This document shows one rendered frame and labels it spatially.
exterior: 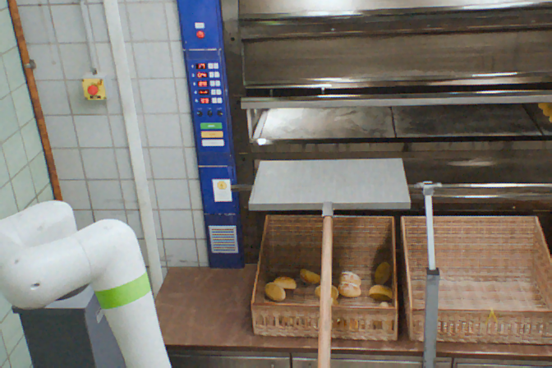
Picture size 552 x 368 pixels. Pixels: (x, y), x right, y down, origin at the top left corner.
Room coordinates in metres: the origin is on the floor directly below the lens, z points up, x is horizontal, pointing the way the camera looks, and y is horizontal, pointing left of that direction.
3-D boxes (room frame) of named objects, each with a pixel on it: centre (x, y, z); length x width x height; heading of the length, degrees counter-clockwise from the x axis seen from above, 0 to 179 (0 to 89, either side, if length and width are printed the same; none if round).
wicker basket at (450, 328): (2.14, -0.74, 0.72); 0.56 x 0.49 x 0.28; 83
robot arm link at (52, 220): (1.54, 0.64, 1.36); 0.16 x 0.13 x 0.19; 128
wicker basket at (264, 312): (2.22, -0.16, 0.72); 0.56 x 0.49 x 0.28; 81
